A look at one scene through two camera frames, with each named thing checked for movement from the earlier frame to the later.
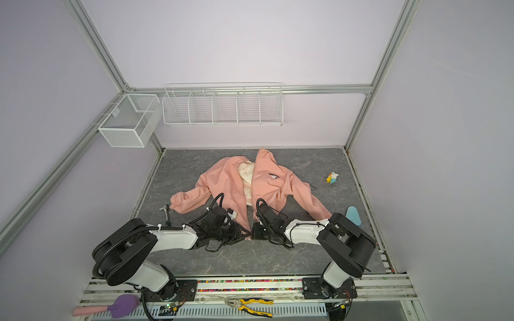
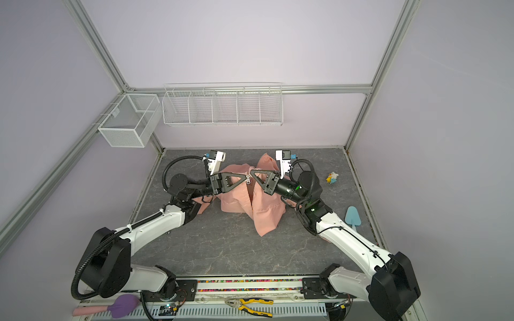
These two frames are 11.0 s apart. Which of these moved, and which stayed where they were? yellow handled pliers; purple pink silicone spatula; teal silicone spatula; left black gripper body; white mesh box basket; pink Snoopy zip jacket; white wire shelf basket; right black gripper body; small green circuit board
Moved: right black gripper body; pink Snoopy zip jacket; left black gripper body
Stayed: white wire shelf basket; purple pink silicone spatula; small green circuit board; yellow handled pliers; white mesh box basket; teal silicone spatula
